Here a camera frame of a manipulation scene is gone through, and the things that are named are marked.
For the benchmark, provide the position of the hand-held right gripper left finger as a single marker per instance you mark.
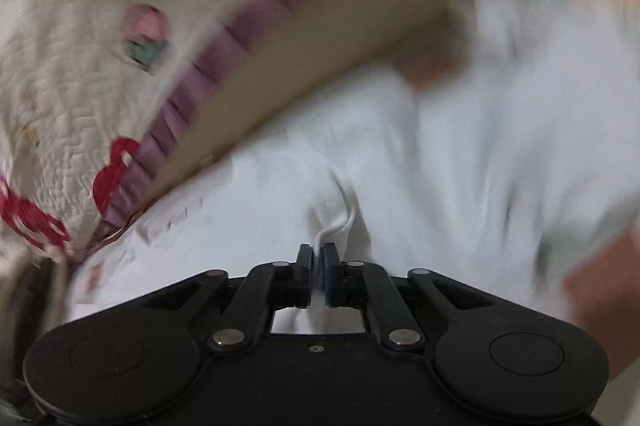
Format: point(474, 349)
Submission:
point(305, 276)

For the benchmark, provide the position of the white shirt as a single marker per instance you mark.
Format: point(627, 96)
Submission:
point(450, 166)

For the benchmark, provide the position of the bear print quilt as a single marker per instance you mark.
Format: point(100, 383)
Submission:
point(75, 81)

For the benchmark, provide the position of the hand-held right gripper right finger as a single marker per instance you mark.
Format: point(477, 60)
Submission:
point(331, 276)

